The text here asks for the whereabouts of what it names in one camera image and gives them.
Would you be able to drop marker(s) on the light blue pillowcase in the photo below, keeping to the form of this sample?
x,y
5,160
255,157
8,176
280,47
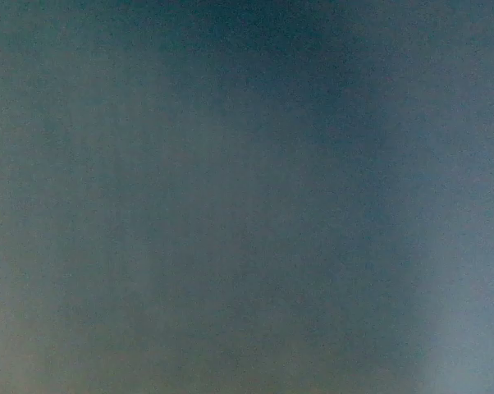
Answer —
x,y
246,196

